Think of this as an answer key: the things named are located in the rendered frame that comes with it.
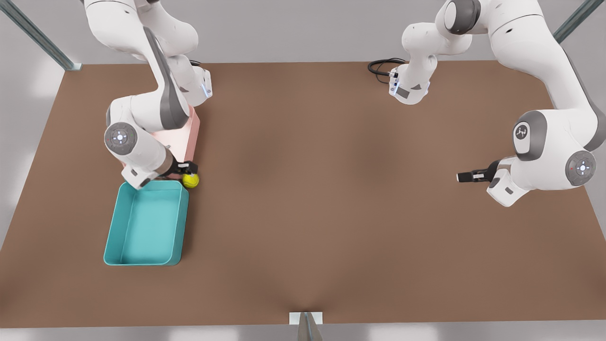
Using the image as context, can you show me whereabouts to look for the pink box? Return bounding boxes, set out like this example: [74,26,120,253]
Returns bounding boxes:
[121,104,201,167]

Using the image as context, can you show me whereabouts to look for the teal plastic tray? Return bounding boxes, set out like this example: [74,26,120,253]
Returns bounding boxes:
[103,180,190,266]

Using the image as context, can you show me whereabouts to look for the silver frame post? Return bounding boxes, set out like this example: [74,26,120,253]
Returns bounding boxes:
[289,311,324,341]
[0,0,82,72]
[553,0,606,45]

